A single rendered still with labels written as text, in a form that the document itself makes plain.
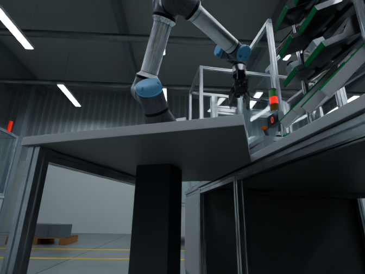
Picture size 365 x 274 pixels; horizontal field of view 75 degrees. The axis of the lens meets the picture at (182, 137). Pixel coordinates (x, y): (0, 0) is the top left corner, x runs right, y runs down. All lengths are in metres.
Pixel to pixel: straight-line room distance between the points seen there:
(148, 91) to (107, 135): 0.39
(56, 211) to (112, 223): 2.08
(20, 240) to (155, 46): 0.90
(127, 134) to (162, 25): 0.67
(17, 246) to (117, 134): 0.42
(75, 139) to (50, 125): 10.07
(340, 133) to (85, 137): 0.66
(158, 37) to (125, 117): 8.92
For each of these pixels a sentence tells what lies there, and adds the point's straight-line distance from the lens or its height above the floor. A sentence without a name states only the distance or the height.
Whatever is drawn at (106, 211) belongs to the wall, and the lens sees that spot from 9.37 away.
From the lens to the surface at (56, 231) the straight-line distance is 6.17.
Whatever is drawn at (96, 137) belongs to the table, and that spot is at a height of 0.83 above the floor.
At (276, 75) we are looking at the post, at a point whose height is 1.52.
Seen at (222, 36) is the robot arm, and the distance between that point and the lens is 1.20.
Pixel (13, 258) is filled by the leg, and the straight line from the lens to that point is 0.88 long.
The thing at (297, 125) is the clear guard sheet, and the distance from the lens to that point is 2.99.
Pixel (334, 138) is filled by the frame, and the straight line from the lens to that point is 0.65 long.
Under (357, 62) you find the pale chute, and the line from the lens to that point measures 1.02.
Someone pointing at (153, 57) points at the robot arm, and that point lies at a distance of 1.19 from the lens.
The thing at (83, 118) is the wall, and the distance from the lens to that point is 10.44.
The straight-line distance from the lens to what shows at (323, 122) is 0.67.
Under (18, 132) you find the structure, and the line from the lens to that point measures 10.06.
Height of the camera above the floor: 0.62
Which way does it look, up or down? 18 degrees up
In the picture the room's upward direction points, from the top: 1 degrees clockwise
